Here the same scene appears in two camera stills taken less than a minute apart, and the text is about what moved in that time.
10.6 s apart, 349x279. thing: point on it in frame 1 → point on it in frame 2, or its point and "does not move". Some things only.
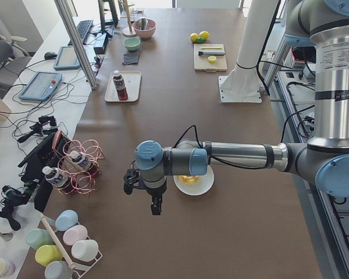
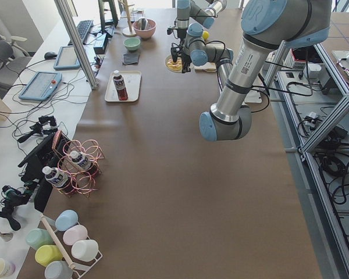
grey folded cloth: x=130 y=58 does not move
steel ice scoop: x=142 y=24 does not move
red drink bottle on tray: x=119 y=83 does not move
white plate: x=202 y=185 → x=170 y=57
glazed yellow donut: x=189 y=179 → x=174 y=65
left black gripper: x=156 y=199 → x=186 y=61
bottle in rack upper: x=81 y=159 does not move
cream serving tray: x=132 y=81 does not move
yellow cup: x=46 y=254 does not move
